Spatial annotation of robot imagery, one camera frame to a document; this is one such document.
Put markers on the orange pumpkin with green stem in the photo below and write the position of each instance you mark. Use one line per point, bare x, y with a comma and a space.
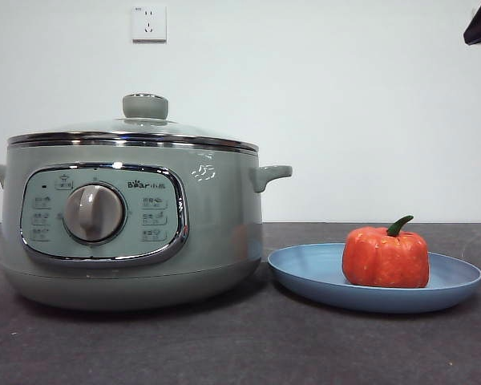
385, 260

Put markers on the glass lid with green knob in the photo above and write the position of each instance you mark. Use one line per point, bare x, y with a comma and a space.
145, 106

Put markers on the blue plate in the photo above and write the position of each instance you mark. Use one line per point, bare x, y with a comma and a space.
304, 272

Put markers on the pale green electric steamer pot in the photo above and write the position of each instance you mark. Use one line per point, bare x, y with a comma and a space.
208, 216

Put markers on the white wall socket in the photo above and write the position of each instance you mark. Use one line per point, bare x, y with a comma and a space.
149, 24

